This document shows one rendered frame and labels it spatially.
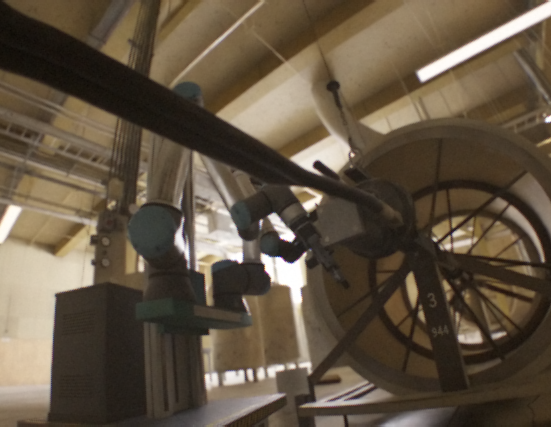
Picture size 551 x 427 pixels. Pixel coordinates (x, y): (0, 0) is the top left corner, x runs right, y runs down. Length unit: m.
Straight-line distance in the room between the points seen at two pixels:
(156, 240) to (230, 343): 6.06
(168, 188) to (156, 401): 0.77
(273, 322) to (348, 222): 7.16
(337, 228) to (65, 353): 1.17
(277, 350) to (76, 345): 6.74
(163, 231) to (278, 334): 7.06
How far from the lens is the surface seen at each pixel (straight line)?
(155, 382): 1.30
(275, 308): 7.99
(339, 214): 0.88
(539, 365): 1.88
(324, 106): 8.15
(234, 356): 6.94
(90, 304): 1.42
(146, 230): 1.00
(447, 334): 1.67
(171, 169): 1.12
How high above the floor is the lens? 0.50
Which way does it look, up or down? 24 degrees up
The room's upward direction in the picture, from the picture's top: 9 degrees counter-clockwise
